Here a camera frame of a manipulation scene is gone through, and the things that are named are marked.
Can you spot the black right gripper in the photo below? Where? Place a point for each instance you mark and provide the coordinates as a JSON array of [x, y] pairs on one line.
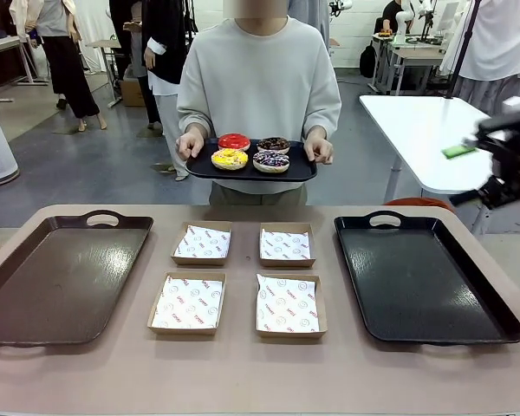
[[513, 147]]

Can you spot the kraft cardboard donut box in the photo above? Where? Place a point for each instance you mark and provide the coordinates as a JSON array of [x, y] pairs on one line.
[[182, 331], [197, 261], [286, 264], [290, 335]]

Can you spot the chocolate donut with sprinkles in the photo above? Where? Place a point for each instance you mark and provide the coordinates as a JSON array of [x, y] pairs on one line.
[[264, 145]]

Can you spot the purple iced donut with sprinkles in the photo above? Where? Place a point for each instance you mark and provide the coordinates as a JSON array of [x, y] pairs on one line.
[[262, 164]]

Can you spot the red glazed donut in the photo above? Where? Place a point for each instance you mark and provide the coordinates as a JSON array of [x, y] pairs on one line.
[[226, 143]]

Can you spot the yellow donut with sprinkles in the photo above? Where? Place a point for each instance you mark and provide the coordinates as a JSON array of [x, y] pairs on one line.
[[219, 161]]

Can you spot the dark rectangular serving tray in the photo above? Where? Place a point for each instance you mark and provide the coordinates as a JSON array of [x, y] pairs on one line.
[[199, 171]]

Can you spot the person's left forearm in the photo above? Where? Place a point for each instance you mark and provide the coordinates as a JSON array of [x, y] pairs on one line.
[[325, 110]]

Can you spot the small white background robot arm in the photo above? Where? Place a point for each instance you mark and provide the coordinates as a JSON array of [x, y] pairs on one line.
[[402, 19]]

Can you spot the person's left hand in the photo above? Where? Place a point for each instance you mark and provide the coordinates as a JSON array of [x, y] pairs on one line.
[[318, 145]]

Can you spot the person's right hand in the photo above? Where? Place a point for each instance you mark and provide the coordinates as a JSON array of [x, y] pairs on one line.
[[190, 145]]

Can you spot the orange round stool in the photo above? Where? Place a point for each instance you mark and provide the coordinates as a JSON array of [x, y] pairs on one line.
[[416, 203]]

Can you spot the large white table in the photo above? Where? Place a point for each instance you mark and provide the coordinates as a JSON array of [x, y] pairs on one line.
[[416, 125]]

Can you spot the black stand pole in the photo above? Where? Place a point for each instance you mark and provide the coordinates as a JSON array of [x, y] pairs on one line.
[[461, 56]]

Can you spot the grey workbench table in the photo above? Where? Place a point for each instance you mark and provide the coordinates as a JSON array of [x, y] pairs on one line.
[[416, 56]]

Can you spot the person in white shirt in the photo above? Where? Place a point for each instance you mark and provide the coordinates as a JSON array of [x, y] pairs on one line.
[[494, 39]]

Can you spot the black backpack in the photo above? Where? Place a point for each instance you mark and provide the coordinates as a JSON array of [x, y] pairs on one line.
[[368, 60]]

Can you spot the seated person in black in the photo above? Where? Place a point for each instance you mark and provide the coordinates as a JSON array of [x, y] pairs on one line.
[[392, 17]]

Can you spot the grey hanging garment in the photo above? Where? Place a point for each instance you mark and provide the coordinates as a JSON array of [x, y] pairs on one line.
[[320, 21]]

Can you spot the person in grey sweater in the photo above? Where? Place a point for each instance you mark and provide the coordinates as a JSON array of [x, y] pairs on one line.
[[260, 78]]

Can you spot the brown cardboard carton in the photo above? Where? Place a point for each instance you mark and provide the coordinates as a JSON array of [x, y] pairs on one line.
[[132, 93]]

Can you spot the small white side table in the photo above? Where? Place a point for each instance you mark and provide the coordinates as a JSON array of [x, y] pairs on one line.
[[104, 43]]

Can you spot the beige hanging garment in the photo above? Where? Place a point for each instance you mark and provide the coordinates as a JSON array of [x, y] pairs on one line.
[[24, 17]]

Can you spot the white desk with metal legs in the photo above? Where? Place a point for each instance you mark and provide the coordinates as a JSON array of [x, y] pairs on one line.
[[0, 43]]

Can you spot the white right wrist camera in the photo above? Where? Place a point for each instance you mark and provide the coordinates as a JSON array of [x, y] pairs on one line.
[[515, 105]]

